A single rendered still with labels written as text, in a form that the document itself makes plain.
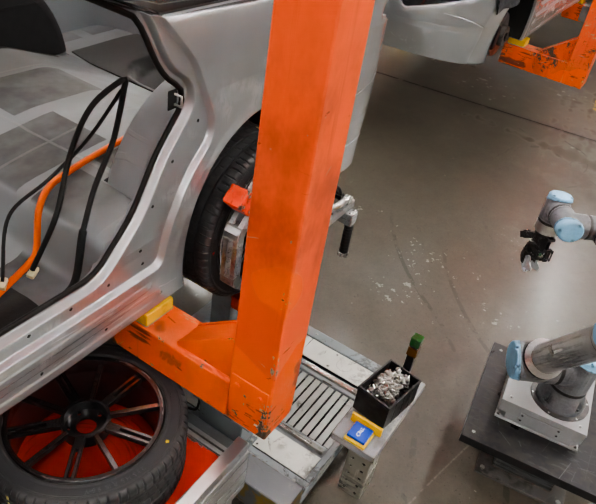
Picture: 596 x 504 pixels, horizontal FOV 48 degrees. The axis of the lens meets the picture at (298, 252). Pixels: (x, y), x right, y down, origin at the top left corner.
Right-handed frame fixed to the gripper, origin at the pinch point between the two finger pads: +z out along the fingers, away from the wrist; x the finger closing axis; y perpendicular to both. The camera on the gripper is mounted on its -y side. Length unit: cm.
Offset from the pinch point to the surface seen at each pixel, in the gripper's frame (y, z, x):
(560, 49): -250, -3, 183
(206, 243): -7, -14, -130
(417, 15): -219, -30, 40
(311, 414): 5, 71, -81
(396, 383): 35, 20, -66
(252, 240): 38, -48, -127
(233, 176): -16, -35, -120
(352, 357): -23, 68, -53
